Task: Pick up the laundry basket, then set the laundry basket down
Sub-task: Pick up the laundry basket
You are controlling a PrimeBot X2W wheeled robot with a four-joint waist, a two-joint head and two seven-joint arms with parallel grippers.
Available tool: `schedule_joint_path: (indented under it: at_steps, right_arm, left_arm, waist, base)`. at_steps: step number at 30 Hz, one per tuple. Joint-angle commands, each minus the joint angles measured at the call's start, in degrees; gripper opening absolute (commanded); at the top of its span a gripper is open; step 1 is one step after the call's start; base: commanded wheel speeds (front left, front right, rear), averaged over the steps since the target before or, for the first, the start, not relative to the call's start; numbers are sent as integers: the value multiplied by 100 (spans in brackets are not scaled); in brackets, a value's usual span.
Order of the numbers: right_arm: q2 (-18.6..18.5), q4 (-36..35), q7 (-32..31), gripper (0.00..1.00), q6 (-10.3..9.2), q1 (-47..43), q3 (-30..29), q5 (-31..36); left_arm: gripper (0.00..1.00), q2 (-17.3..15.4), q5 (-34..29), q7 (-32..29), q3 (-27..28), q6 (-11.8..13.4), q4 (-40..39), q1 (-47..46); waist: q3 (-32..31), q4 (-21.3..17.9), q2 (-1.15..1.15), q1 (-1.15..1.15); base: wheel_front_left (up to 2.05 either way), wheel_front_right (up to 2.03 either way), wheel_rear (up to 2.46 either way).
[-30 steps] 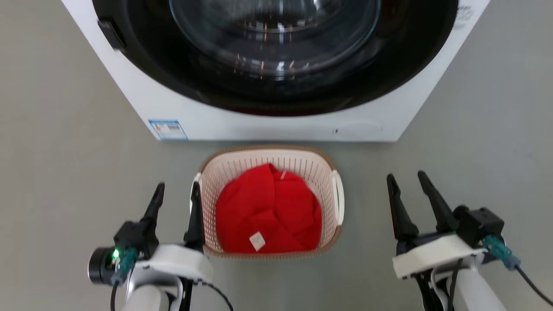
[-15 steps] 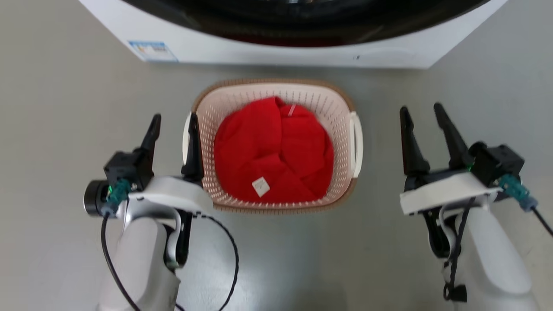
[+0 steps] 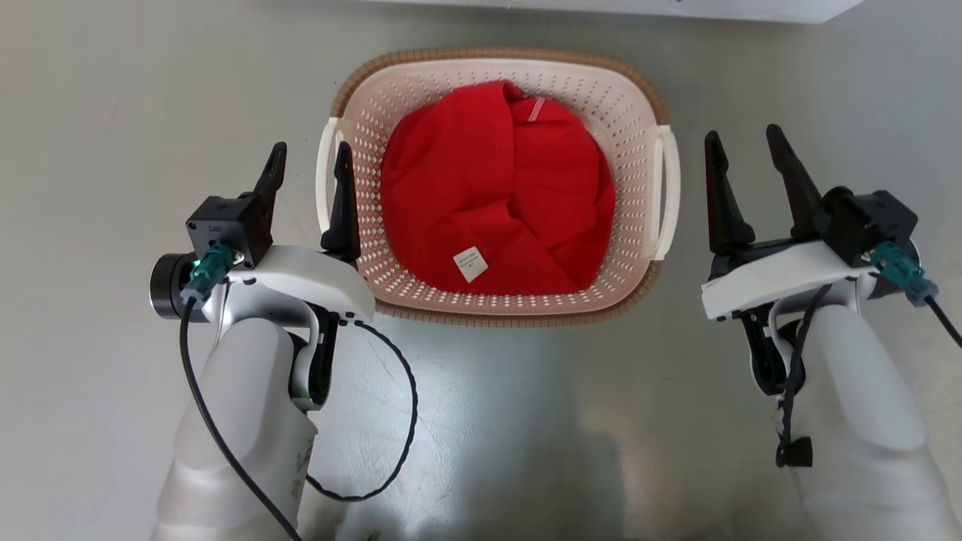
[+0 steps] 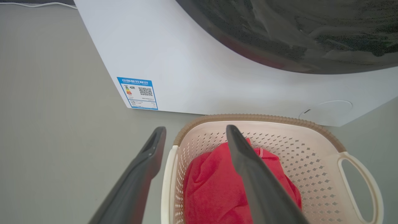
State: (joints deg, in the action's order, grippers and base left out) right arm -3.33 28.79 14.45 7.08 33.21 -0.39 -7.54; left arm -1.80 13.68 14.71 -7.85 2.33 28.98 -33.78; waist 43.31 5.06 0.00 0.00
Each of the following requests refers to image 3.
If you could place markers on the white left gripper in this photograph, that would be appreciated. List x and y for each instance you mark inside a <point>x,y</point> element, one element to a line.
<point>316,282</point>

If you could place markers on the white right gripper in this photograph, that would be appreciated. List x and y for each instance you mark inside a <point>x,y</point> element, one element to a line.
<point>774,282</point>

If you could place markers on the beige perforated plastic laundry basket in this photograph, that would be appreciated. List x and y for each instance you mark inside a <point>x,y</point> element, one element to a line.
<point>624,128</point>

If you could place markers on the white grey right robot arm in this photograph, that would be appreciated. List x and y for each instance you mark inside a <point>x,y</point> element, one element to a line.
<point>864,391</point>

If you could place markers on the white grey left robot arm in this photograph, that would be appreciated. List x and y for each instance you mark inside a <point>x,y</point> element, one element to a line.
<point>240,391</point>

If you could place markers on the red garment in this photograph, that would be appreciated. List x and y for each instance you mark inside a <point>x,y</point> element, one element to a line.
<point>466,188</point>

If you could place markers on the white front-load washing machine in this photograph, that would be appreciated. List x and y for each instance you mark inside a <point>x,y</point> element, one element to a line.
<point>751,9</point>

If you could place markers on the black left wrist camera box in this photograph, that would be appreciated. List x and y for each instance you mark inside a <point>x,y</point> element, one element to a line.
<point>229,225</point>

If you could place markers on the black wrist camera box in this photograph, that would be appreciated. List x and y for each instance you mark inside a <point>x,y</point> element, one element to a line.
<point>872,222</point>
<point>229,225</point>

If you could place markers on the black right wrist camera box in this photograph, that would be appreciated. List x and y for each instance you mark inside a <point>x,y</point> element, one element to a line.
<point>872,222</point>

